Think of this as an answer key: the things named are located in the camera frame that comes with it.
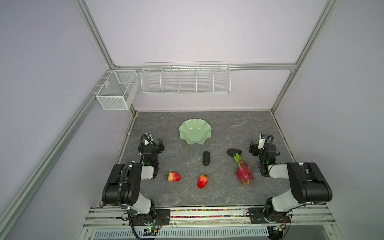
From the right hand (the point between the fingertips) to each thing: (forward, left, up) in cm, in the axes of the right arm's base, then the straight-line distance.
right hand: (260, 143), depth 93 cm
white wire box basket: (+30, +94, +18) cm, 100 cm away
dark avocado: (-9, +34, -4) cm, 36 cm away
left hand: (0, +68, +3) cm, 68 cm away
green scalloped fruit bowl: (+13, +42, -4) cm, 44 cm away
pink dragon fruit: (-20, +14, 0) cm, 24 cm away
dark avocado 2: (-2, +17, -8) cm, 19 cm away
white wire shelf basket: (+36, +47, +25) cm, 64 cm away
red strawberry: (-23, +37, -2) cm, 43 cm away
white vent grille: (-46, +61, -9) cm, 77 cm away
